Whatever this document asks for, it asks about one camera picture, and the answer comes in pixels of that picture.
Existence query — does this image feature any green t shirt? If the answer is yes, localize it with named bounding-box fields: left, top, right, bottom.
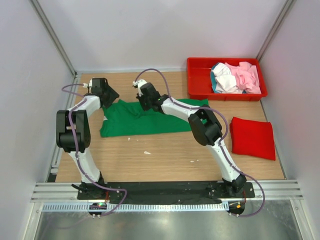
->
left=99, top=98, right=210, bottom=138

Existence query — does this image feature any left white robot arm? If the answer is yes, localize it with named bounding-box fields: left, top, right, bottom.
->
left=56, top=77, right=120, bottom=200

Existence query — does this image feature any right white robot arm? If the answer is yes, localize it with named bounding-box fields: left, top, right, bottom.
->
left=132, top=79, right=247, bottom=198

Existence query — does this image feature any red plastic bin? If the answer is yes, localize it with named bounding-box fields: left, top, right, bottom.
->
left=186, top=57, right=268, bottom=102

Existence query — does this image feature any white t shirt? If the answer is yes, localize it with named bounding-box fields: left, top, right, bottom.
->
left=211, top=62, right=238, bottom=94

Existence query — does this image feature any pink t shirt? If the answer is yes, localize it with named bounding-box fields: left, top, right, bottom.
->
left=224, top=61, right=261, bottom=94

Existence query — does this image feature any folded red t shirt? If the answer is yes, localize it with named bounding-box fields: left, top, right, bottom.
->
left=229, top=117, right=276, bottom=161

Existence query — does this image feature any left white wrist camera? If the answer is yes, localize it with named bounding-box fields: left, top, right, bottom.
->
left=82, top=79, right=93, bottom=89

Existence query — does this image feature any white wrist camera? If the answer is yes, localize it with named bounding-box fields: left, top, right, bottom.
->
left=82, top=79, right=93, bottom=89
left=132, top=79, right=147, bottom=97

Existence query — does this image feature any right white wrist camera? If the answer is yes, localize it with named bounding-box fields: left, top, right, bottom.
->
left=132, top=79, right=147, bottom=97

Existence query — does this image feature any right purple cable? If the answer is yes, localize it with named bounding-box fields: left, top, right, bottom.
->
left=134, top=68, right=266, bottom=218

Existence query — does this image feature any left aluminium frame post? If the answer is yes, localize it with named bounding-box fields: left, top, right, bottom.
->
left=29, top=0, right=77, bottom=78

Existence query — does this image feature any aluminium frame post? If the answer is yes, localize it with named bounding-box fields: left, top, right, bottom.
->
left=256, top=0, right=297, bottom=62
left=29, top=0, right=77, bottom=78

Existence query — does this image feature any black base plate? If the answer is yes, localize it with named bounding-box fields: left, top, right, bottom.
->
left=71, top=181, right=256, bottom=205

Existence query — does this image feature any slotted cable duct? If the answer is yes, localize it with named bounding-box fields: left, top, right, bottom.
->
left=42, top=201, right=229, bottom=213

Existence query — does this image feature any front aluminium rail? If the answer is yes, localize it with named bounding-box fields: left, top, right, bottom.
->
left=30, top=179, right=304, bottom=203

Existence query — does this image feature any right aluminium frame post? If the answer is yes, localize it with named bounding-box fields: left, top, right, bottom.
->
left=256, top=0, right=297, bottom=62

